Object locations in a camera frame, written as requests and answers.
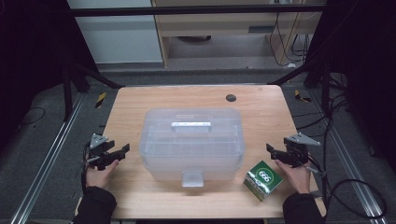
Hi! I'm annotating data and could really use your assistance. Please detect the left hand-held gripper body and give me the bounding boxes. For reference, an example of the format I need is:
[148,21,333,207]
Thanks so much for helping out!
[86,133,120,172]

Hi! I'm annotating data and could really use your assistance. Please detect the black metal stand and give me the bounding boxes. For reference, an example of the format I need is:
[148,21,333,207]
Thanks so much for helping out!
[60,59,125,122]
[267,55,332,116]

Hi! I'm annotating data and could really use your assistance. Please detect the white cabinet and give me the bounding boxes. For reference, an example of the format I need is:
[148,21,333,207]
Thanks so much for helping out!
[66,0,164,64]

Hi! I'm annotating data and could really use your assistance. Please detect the yellow black striped tape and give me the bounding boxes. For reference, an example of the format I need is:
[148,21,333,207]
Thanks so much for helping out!
[293,89,312,104]
[94,91,107,109]

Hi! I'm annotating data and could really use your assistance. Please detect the green cardboard box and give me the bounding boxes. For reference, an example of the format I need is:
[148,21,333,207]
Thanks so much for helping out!
[243,160,284,203]

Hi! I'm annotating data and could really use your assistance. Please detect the person's left hand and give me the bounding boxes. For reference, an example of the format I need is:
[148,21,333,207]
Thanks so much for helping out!
[85,159,120,189]

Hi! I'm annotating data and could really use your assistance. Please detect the light wooden desk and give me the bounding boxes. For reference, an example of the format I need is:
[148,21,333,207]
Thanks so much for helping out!
[151,0,323,68]

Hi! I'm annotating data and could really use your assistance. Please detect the black cables under desk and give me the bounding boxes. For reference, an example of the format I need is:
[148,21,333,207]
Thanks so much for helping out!
[269,12,312,68]

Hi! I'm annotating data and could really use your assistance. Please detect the person's right hand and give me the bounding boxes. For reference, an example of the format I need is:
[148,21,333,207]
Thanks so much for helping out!
[275,159,312,194]

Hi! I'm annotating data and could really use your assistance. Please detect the thin black floor cable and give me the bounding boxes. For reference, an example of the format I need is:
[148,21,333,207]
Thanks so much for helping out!
[18,106,47,127]

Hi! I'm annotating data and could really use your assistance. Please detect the black horizontal bar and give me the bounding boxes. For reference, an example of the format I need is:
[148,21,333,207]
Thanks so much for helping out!
[69,4,326,18]

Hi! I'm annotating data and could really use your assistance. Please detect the black curtain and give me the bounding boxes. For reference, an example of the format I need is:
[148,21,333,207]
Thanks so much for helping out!
[0,0,97,150]
[306,0,396,172]

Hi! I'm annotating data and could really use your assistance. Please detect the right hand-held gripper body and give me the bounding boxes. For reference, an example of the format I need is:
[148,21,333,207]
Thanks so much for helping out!
[281,133,321,169]

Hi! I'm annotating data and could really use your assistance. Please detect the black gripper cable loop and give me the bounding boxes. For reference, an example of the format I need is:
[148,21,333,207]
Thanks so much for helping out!
[306,155,388,219]

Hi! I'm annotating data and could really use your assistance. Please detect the black floor cables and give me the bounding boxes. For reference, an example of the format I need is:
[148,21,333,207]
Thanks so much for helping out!
[293,73,349,141]

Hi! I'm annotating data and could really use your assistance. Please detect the aluminium floor rail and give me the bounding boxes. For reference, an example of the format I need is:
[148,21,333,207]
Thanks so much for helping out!
[311,90,390,224]
[10,92,85,224]

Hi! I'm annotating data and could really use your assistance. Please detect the clear plastic storage box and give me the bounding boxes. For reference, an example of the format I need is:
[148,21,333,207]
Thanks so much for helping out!
[138,107,246,189]

